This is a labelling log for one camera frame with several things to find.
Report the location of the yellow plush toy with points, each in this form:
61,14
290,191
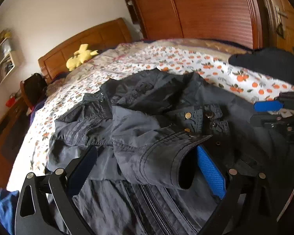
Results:
79,56

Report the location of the black jacket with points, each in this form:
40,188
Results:
149,127

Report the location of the small yellow figure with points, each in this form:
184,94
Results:
6,33

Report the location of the black garment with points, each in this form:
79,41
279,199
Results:
267,61

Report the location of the dark blue bed sheet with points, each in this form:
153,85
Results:
38,107

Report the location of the blue folded garment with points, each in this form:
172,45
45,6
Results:
5,205

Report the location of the black backpack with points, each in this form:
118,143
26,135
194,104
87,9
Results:
35,85

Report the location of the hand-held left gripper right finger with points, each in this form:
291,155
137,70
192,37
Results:
210,173

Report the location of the floral quilt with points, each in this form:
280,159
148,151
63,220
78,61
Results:
107,56

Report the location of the wooden headboard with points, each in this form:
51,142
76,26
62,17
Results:
100,34

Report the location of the wooden chair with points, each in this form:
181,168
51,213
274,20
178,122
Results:
24,93

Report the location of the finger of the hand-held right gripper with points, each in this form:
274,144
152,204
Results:
267,106
262,121

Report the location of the white wall shelf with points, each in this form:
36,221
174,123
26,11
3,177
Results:
7,53

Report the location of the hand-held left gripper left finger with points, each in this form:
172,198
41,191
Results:
84,166

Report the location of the wooden louvred wardrobe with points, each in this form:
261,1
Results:
210,9

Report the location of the wooden desk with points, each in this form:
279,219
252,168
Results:
5,132

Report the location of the bed with orange-print sheet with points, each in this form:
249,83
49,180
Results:
186,53

